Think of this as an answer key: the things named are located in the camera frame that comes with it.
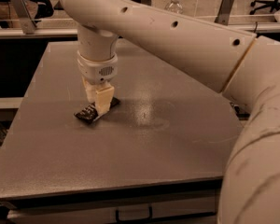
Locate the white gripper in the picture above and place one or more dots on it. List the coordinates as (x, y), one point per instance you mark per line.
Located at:
(98, 70)

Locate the dark rxbar chocolate wrapper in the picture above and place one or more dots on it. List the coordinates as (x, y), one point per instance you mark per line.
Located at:
(88, 114)

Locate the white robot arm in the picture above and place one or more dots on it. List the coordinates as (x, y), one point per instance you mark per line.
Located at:
(241, 66)

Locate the clear plastic water bottle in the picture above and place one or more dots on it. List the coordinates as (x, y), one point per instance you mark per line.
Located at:
(174, 6)

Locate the clear acrylic barrier panel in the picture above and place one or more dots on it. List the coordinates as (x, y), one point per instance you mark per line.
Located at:
(28, 13)

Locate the left metal bracket post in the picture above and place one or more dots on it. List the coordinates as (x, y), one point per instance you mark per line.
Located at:
(25, 11)

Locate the right metal bracket post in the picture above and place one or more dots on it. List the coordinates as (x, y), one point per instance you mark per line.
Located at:
(224, 12)

